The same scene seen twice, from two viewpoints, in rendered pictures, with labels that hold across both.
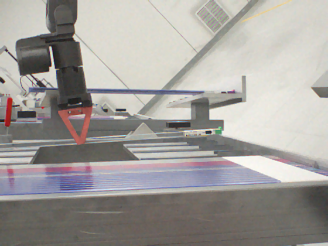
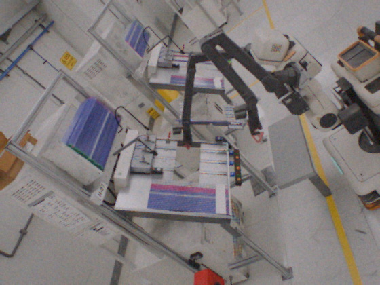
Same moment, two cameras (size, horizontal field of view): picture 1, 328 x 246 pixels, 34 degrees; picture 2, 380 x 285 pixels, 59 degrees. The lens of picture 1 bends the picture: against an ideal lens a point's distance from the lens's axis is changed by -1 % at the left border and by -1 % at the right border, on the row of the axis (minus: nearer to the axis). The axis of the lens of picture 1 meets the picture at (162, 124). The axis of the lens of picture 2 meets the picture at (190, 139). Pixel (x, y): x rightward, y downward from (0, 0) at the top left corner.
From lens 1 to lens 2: 1.74 m
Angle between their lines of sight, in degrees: 39
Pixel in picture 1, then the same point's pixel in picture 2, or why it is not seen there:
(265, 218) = (210, 220)
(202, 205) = (199, 217)
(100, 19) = not seen: outside the picture
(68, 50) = (186, 131)
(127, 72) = not seen: outside the picture
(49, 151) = (180, 142)
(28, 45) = (176, 129)
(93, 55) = not seen: outside the picture
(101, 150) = (195, 144)
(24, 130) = (174, 87)
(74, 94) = (187, 140)
